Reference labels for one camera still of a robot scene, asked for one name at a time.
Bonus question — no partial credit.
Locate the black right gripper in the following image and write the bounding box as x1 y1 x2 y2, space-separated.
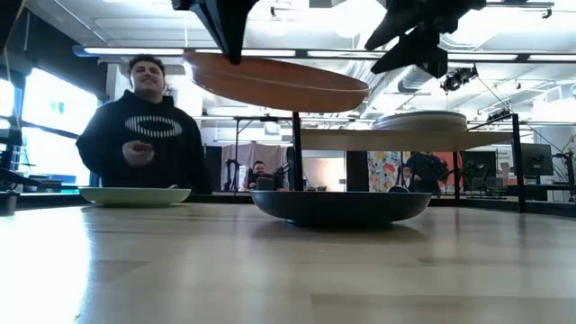
364 0 488 80

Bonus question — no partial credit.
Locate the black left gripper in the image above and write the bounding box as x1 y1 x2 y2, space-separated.
170 0 260 66

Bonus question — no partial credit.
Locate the terracotta plate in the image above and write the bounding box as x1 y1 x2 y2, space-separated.
183 49 371 113

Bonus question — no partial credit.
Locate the dark teal plate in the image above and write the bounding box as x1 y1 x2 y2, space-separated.
250 190 432 228

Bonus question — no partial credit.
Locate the light green plate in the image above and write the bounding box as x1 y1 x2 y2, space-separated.
78 186 193 209

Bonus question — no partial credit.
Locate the long ceiling light bar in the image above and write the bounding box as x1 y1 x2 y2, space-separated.
72 44 576 63

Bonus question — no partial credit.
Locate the person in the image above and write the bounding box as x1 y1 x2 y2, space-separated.
401 151 451 198
245 160 276 191
75 53 212 195

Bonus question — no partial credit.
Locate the pink curtain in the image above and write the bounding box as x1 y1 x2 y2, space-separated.
220 142 293 190

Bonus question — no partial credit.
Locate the floral patterned panel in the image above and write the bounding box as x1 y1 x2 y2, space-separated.
367 151 406 193

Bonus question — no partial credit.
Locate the black monitor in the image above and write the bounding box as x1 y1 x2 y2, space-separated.
462 150 496 179
520 142 554 177

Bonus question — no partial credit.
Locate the black cabinet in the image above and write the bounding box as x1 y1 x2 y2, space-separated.
204 144 223 193

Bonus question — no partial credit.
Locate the black tripod stand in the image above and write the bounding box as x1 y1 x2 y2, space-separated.
557 150 576 202

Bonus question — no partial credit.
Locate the black desk equipment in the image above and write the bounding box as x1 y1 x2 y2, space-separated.
0 128 64 194

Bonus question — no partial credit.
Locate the black ceiling camera rig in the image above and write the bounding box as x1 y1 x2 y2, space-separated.
439 66 480 94

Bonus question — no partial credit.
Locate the black workstation frame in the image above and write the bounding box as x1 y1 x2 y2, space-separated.
193 114 293 194

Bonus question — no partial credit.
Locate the orange wall panel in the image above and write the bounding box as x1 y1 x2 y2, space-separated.
434 151 464 181

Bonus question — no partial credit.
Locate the black wall panel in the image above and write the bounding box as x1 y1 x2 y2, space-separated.
345 150 369 193

